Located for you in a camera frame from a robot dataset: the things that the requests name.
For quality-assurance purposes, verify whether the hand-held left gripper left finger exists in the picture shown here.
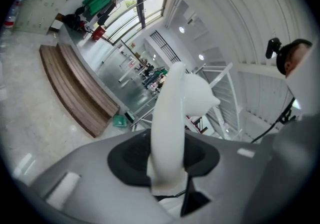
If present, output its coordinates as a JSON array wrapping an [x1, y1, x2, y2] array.
[[32, 129, 176, 224]]

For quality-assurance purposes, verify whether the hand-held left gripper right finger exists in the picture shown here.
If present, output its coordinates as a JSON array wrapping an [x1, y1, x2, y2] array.
[[179, 130, 272, 224]]

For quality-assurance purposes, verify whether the white bear-shaped plastic figure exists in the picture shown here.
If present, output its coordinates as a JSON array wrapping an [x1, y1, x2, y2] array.
[[146, 62, 221, 194]]

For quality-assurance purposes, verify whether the green dustpan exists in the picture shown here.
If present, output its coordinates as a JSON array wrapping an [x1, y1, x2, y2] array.
[[112, 115, 127, 128]]

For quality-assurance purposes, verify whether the white metal staircase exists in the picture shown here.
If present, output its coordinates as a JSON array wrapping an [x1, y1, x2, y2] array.
[[132, 62, 241, 142]]

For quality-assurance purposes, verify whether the brown wooden platform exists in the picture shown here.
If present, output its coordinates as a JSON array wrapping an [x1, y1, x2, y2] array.
[[39, 42, 120, 139]]

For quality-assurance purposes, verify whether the person's white shirt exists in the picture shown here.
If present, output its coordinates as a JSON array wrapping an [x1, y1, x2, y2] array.
[[284, 43, 320, 119]]

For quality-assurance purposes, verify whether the person's head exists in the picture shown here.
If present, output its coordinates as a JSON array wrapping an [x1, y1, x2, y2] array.
[[276, 38, 313, 79]]

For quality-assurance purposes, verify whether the black metal railing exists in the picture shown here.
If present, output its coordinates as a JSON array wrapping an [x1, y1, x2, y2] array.
[[149, 30, 181, 63]]

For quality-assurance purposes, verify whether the red box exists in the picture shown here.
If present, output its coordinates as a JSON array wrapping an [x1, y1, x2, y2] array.
[[92, 25, 106, 42]]

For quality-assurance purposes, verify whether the small white cabinet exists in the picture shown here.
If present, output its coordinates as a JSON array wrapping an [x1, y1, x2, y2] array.
[[49, 19, 62, 32]]

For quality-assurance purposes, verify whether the pile of black bags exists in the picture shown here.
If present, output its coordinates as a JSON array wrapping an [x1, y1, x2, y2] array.
[[61, 5, 87, 32]]

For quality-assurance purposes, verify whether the large glass window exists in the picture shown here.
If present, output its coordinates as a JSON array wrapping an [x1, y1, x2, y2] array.
[[104, 0, 171, 47]]

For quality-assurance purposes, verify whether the black coat rack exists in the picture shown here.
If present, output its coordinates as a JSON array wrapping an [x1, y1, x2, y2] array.
[[74, 0, 121, 27]]

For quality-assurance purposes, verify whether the green jacket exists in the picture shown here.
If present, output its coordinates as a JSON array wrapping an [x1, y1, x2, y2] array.
[[82, 0, 113, 16]]

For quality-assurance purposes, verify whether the pack of water bottles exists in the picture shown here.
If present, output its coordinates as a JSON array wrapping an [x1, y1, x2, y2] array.
[[3, 0, 25, 29]]

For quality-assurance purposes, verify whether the thin black cable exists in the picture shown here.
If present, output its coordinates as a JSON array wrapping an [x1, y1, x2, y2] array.
[[250, 97, 298, 144]]

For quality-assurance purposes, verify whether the black head mount strap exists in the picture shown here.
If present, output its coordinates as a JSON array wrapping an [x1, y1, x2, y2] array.
[[276, 48, 288, 75]]

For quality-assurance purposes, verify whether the black head-mounted camera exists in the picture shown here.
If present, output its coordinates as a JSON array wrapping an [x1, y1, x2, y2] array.
[[265, 38, 283, 59]]

